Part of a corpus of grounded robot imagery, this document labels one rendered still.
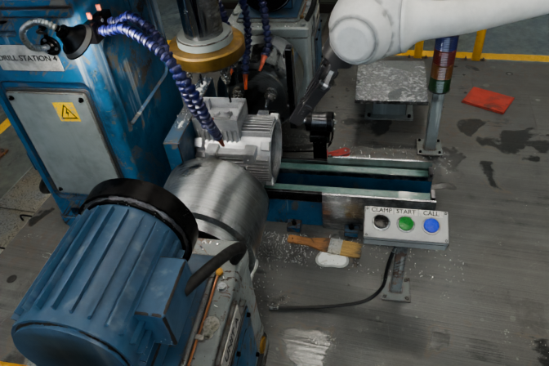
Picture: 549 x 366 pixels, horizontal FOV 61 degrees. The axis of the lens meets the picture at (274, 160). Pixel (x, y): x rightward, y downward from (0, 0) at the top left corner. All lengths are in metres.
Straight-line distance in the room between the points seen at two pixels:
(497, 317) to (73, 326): 0.94
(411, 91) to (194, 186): 0.93
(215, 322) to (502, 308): 0.73
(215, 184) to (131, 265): 0.38
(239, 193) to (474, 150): 0.90
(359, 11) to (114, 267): 0.49
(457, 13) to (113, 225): 0.59
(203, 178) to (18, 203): 1.48
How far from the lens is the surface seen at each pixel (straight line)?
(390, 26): 0.75
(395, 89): 1.68
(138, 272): 0.65
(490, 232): 1.40
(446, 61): 1.41
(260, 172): 1.20
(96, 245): 0.67
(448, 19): 0.78
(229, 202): 0.96
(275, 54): 1.42
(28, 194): 2.40
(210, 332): 0.76
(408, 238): 1.00
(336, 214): 1.29
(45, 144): 1.28
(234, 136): 1.20
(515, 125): 1.79
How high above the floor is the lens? 1.82
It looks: 41 degrees down
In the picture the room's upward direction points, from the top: 7 degrees counter-clockwise
